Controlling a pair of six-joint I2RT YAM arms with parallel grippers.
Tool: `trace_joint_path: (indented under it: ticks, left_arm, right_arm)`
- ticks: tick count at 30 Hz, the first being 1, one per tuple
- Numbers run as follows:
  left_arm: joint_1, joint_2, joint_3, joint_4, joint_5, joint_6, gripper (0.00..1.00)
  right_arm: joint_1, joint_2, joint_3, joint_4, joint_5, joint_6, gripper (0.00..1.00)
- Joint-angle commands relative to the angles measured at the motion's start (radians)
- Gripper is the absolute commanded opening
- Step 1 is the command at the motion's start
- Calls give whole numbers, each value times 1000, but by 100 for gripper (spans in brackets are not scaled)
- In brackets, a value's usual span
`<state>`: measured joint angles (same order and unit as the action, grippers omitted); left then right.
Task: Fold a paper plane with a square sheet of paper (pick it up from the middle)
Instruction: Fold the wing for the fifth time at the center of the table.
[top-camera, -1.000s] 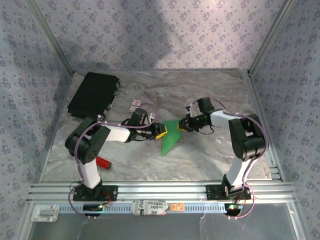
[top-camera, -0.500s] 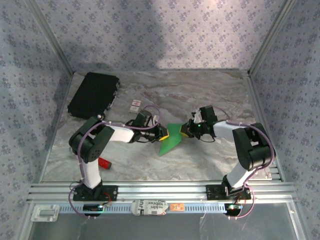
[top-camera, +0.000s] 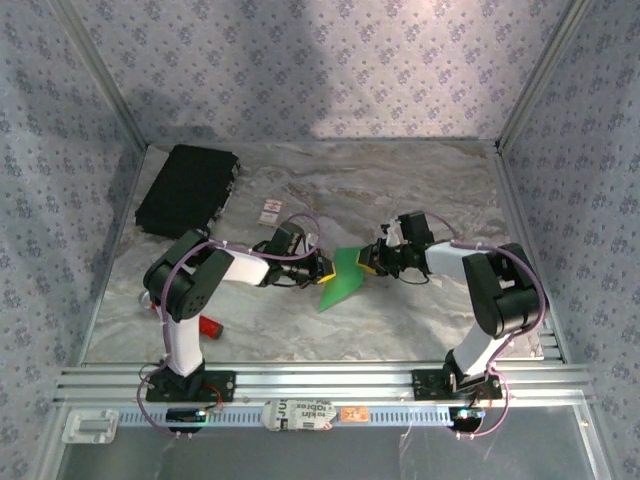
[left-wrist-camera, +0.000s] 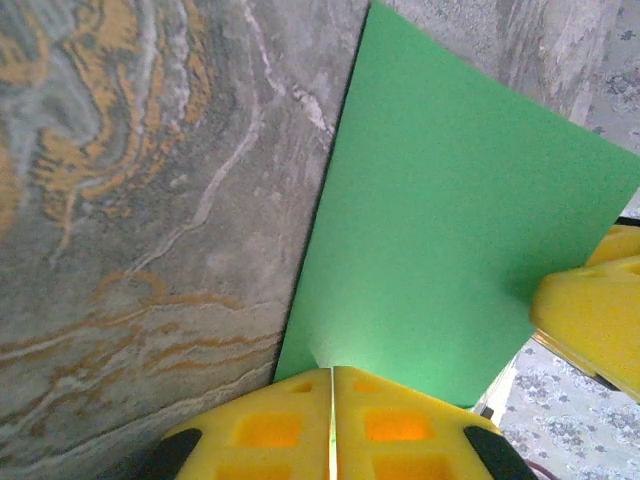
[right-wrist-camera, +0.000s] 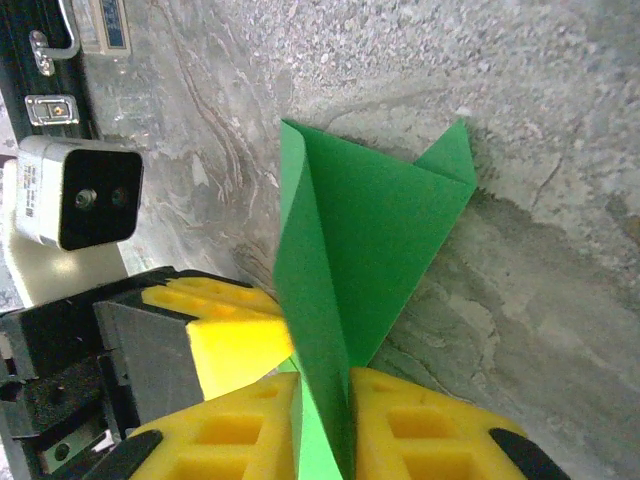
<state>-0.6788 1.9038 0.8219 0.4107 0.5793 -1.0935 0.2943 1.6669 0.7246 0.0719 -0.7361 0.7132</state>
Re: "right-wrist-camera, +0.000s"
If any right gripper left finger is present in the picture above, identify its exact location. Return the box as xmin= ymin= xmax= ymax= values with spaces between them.
xmin=87 ymin=372 xmax=304 ymax=480

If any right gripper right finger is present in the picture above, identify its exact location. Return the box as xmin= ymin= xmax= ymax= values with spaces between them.
xmin=348 ymin=367 xmax=571 ymax=480

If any green cloth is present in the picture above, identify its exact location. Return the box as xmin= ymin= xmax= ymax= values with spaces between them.
xmin=272 ymin=118 xmax=479 ymax=480

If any black hard case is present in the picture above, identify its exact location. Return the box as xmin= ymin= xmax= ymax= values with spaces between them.
xmin=0 ymin=0 xmax=101 ymax=146

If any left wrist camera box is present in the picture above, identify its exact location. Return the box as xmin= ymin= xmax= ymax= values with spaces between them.
xmin=13 ymin=135 xmax=145 ymax=252

